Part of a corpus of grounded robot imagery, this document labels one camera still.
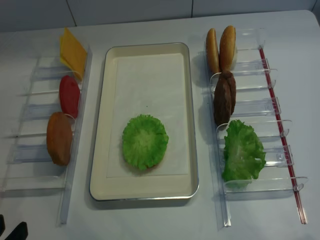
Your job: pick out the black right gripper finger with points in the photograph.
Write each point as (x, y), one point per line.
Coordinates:
(20, 232)

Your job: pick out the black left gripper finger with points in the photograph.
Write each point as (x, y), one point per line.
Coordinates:
(2, 224)

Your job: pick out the green lettuce leaf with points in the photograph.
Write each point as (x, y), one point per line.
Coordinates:
(243, 153)
(144, 142)

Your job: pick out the red tomato slice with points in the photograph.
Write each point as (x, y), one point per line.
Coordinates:
(69, 96)

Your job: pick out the yellow cheese slice back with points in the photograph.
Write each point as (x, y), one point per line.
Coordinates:
(62, 60)

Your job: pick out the yellow cheese slice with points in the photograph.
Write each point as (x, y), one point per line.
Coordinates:
(62, 60)
(74, 54)

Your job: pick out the yellow cheese slice front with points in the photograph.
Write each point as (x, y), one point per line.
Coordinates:
(74, 54)

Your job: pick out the green lettuce leaf in rack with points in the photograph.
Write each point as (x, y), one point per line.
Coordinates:
(243, 153)

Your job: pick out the brown meat patty back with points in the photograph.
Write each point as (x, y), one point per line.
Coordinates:
(232, 86)

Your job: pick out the clear acrylic left rack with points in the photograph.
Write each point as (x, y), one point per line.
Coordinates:
(29, 98)

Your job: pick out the clear acrylic rack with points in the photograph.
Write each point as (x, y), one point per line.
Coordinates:
(257, 106)
(29, 98)

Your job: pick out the brown bun left rack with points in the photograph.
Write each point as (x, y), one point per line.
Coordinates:
(59, 138)

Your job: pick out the cream metal tray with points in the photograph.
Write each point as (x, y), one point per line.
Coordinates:
(140, 187)

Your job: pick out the white paper tray liner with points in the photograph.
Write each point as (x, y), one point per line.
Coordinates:
(151, 85)

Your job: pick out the bun slice left on right rack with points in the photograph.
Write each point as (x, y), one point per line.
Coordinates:
(212, 52)

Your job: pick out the bun slice on rack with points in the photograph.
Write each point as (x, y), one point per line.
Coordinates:
(212, 52)
(227, 49)

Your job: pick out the clear acrylic right rack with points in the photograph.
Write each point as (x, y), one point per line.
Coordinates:
(257, 106)

